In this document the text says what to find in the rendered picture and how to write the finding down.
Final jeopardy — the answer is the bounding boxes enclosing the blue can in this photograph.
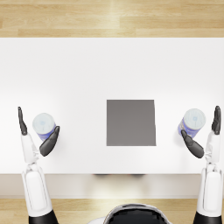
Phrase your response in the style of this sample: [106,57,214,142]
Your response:
[177,108,207,139]
[31,112,57,143]

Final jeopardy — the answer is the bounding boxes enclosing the dark grey square mat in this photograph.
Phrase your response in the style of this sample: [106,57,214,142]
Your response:
[106,99,157,147]

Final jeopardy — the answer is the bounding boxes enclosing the dark round robot body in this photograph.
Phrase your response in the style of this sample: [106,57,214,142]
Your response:
[87,203,173,224]

